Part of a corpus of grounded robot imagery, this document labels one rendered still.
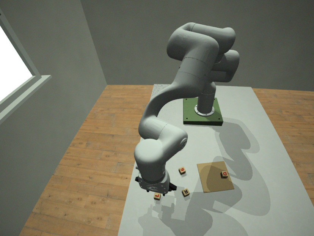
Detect tan flat mat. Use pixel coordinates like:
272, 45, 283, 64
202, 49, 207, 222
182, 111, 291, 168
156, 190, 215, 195
197, 161, 234, 193

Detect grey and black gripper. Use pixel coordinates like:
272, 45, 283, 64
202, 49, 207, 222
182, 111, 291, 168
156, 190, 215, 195
135, 169, 177, 196

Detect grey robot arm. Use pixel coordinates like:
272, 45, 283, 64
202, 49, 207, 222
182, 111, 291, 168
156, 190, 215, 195
134, 22, 240, 184

